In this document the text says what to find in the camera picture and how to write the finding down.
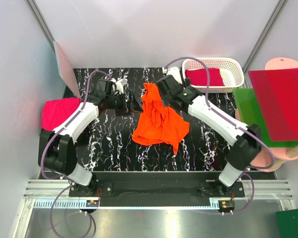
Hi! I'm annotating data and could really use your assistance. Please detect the white plastic basket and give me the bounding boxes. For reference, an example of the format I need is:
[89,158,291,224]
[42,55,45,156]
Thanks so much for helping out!
[182,57,244,93]

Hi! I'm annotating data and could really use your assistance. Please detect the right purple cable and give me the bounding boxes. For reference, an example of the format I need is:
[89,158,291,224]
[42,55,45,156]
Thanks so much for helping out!
[163,57,276,214]

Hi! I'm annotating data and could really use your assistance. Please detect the dark green board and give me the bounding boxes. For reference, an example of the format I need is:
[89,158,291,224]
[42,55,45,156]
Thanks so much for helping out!
[276,209,298,238]

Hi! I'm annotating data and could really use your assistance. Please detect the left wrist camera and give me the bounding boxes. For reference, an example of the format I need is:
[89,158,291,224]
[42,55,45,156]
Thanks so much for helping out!
[111,79,127,95]

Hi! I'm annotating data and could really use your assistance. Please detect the folded pink t shirt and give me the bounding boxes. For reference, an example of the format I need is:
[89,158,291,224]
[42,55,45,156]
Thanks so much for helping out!
[41,98,81,131]

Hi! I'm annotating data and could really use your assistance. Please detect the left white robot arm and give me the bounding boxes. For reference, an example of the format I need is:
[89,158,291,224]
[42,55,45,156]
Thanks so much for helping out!
[38,79,143,196]

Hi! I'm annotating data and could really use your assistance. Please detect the pink wooden stand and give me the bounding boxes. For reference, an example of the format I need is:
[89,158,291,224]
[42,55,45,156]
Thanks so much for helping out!
[234,57,298,173]

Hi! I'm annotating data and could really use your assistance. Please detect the red plastic board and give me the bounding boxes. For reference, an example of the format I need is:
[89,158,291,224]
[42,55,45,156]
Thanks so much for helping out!
[248,68,298,141]

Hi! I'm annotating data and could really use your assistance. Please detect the orange t shirt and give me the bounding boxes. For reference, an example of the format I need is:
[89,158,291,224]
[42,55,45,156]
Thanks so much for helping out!
[132,83,190,154]

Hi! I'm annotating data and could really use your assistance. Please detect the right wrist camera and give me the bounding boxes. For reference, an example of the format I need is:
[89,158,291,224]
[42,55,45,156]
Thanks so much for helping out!
[162,67,181,81]

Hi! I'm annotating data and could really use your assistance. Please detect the green plastic board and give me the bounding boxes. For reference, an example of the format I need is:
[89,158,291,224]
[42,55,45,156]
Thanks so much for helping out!
[233,88,298,148]

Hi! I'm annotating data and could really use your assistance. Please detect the dark red t shirt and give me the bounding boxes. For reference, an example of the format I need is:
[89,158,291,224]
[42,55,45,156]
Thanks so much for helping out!
[185,68,224,87]

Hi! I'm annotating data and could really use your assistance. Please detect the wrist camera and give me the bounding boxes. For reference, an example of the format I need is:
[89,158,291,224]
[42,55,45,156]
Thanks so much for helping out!
[162,67,181,81]
[111,79,127,95]

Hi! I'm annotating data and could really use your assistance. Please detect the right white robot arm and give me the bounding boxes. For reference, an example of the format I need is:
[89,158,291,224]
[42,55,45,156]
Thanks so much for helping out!
[156,75,262,197]

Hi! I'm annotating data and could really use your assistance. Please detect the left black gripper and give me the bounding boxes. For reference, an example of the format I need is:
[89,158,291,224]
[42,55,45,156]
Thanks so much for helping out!
[106,89,143,116]

